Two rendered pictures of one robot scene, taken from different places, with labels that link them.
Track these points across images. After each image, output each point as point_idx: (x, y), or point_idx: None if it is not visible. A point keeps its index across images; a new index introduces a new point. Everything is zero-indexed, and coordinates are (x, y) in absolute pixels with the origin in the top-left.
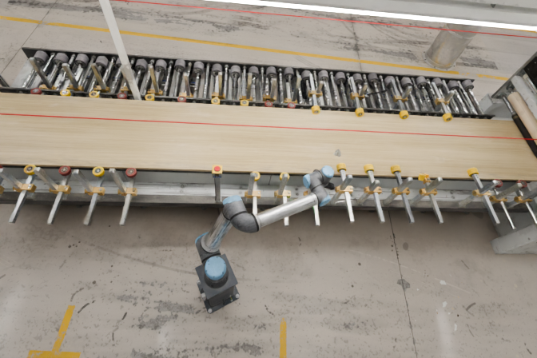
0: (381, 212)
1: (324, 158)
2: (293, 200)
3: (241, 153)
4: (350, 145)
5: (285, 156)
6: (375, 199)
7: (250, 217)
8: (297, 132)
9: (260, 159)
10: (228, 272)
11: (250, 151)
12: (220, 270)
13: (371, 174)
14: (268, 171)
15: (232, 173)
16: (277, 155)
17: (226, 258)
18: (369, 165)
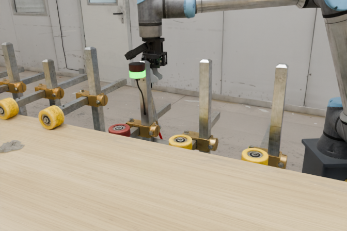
0: (76, 77)
1: (56, 146)
2: None
3: (287, 212)
4: None
5: (144, 171)
6: (62, 83)
7: None
8: (32, 221)
9: (226, 181)
10: (318, 142)
11: (251, 208)
12: (337, 98)
13: (20, 98)
14: (216, 155)
15: None
16: (165, 178)
17: (320, 159)
18: (4, 100)
